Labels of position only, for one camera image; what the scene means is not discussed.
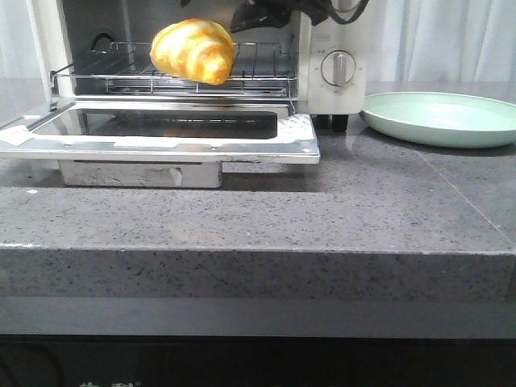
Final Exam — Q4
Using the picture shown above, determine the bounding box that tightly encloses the white toaster oven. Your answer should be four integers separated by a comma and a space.
36, 1, 370, 131

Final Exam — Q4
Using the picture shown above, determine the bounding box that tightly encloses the glass oven door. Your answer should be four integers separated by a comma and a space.
1, 98, 320, 188

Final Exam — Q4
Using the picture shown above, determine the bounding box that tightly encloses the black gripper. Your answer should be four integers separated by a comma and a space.
230, 0, 334, 33

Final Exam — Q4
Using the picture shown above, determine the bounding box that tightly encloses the pale green plate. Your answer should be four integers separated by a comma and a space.
360, 91, 515, 148

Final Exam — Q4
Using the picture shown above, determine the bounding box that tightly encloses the grey oven timer knob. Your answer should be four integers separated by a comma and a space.
321, 50, 356, 87

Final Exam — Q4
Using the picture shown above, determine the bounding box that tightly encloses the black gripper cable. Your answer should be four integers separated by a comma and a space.
324, 0, 371, 24

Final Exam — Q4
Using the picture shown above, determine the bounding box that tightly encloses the golden croissant bread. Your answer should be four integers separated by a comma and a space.
150, 19, 235, 85

